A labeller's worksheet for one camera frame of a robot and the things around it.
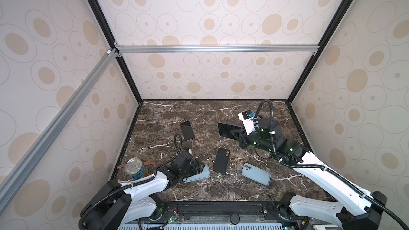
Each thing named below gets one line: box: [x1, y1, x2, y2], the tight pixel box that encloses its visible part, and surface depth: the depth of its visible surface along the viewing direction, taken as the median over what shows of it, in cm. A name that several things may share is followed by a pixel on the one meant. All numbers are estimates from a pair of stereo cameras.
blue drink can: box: [124, 157, 149, 180], surface depth 79 cm
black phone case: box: [213, 148, 231, 175], surface depth 92 cm
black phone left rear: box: [180, 121, 196, 141], surface depth 105 cm
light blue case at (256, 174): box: [241, 162, 272, 186], surface depth 87 cm
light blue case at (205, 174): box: [182, 164, 211, 183], surface depth 87 cm
